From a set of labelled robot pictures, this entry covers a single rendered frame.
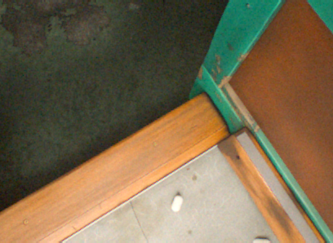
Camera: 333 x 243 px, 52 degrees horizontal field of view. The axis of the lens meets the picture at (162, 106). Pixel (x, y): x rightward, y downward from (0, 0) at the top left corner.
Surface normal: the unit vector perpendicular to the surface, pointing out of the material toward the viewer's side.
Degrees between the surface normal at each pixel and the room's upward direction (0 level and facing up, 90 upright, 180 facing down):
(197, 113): 0
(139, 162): 0
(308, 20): 90
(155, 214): 0
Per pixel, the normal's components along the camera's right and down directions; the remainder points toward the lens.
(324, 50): -0.85, 0.50
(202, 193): 0.04, -0.25
